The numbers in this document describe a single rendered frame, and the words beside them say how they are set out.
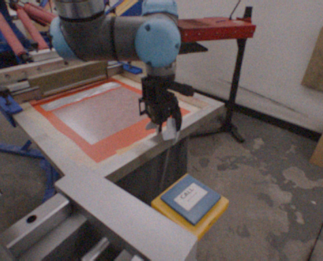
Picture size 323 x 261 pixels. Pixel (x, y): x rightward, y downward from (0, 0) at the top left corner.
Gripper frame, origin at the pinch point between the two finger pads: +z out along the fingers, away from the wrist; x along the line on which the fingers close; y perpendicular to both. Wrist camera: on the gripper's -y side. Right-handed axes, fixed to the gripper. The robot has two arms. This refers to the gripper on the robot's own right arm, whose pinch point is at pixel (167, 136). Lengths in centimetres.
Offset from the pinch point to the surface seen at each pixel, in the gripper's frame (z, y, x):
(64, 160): -0.9, 27.0, -10.7
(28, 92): -3, 20, -56
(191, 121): -1.0, -10.5, 0.8
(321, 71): 26, -193, 3
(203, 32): -10, -98, -60
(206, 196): 1.1, 9.7, 21.7
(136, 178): 17.5, 8.1, -7.2
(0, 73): -6, 23, -80
